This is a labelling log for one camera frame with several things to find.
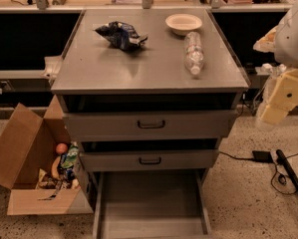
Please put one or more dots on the grey metal drawer cabinet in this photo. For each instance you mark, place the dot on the grey metal drawer cabinet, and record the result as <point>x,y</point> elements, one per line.
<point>97,77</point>

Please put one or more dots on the red apple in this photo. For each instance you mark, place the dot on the red apple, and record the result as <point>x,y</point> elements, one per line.
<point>61,148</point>

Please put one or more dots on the grey open bottom drawer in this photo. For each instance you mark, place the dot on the grey open bottom drawer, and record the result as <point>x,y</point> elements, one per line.
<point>161,204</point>

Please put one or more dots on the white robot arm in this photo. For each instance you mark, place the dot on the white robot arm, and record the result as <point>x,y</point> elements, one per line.
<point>282,40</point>

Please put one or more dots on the clear plastic water bottle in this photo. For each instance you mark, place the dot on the clear plastic water bottle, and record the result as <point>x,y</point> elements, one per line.
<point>194,58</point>

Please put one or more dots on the grey top drawer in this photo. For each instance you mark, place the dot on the grey top drawer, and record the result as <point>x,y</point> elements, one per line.
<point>149,125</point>

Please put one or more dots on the black power adapter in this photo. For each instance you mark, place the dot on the black power adapter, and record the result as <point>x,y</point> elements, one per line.
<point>262,156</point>

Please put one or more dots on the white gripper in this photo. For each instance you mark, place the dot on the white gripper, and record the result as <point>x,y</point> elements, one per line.
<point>293,39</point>

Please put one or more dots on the yellow banana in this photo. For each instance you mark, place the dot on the yellow banana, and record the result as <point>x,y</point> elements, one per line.
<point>54,169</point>

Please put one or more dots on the grey middle drawer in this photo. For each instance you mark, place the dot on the grey middle drawer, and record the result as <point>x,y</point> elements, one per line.
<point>149,160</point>

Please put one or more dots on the brown cardboard box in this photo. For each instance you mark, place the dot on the brown cardboard box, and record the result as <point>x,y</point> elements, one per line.
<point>27,146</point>

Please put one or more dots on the white power strip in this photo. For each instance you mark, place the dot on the white power strip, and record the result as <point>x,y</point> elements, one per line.
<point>269,68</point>

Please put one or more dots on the green snack packet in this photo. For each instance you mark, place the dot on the green snack packet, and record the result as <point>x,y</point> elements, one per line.
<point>68,159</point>

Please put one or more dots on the blue crumpled chip bag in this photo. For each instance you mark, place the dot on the blue crumpled chip bag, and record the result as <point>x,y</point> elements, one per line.
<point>122,35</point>

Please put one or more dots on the black bar on floor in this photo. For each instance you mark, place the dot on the black bar on floor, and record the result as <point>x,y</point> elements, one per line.
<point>284,161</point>

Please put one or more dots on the white paper bowl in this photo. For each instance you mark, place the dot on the white paper bowl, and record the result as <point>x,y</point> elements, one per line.
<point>182,24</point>

